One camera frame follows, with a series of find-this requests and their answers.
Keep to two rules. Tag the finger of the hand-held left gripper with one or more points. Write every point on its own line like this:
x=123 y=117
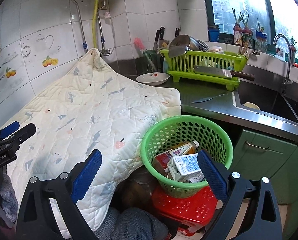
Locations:
x=10 y=129
x=23 y=133

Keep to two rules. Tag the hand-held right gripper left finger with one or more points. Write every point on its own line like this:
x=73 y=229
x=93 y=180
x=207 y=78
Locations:
x=86 y=177

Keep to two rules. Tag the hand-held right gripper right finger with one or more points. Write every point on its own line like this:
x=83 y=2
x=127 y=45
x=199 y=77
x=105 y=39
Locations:
x=212 y=177

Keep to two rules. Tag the printed paper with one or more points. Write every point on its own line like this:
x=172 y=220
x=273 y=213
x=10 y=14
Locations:
x=196 y=178

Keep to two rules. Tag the white blue milk carton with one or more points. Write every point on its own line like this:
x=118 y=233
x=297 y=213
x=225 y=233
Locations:
x=186 y=166

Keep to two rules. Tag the amber tea bottle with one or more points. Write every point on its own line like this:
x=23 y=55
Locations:
x=186 y=148

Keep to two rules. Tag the green plastic basket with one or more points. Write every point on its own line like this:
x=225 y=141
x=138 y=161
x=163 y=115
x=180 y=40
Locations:
x=186 y=118

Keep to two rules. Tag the person's left hand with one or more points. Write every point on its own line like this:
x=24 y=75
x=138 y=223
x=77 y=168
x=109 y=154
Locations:
x=8 y=200

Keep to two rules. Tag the red plastic stool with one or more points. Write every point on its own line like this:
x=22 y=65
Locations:
x=189 y=205

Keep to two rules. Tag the brown bag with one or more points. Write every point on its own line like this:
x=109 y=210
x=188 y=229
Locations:
x=133 y=195

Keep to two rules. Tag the person's plaid trouser leg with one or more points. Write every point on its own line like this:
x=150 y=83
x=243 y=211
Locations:
x=133 y=225

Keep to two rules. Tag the cream quilted blanket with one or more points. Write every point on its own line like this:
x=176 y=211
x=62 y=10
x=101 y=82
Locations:
x=88 y=105

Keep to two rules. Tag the small steel knife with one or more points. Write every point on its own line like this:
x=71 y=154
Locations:
x=204 y=99

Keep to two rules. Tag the small white bowl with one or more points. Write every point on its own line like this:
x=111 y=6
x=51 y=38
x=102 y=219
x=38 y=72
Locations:
x=251 y=105

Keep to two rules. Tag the steel sink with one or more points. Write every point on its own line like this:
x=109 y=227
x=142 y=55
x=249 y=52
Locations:
x=264 y=97

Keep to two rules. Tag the steel cleaver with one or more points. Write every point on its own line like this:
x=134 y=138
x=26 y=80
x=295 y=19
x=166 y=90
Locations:
x=211 y=72

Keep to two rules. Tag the green dish rack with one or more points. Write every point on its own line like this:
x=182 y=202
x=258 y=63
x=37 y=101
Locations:
x=181 y=76

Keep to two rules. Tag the white ceramic bowl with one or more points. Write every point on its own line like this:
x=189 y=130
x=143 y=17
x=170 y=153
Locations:
x=151 y=78

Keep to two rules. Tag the teal dish soap bottle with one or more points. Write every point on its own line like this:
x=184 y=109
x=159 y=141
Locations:
x=165 y=65

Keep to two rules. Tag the white ceramic dish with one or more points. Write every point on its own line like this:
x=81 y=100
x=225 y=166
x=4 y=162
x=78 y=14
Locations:
x=216 y=49

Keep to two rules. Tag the steel bowl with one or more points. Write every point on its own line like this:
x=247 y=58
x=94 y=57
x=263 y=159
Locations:
x=201 y=45

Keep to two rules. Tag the bundle of chopsticks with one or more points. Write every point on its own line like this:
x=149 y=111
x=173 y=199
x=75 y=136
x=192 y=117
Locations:
x=245 y=47

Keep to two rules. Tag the steel pot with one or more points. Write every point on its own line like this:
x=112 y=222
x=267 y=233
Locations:
x=180 y=45

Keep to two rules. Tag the steel faucet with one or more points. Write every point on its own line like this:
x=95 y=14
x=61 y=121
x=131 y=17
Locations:
x=288 y=62

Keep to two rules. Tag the green glass jar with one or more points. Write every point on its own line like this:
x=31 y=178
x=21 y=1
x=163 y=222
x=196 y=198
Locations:
x=149 y=55

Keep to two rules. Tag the yellow sponge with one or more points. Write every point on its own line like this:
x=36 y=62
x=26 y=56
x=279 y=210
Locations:
x=165 y=45

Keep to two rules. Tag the small white packet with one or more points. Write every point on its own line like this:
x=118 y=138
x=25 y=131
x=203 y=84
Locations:
x=280 y=53

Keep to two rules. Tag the sprouting onion in jar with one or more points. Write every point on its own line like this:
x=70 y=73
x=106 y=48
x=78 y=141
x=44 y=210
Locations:
x=261 y=42
x=293 y=53
x=237 y=33
x=247 y=36

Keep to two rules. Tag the pink bottle brush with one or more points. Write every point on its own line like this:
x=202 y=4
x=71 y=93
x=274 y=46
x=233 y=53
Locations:
x=138 y=43

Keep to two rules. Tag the blue plastic container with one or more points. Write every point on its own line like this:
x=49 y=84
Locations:
x=214 y=33

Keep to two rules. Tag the green framed window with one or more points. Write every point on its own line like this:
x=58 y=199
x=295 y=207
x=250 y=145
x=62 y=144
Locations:
x=239 y=0

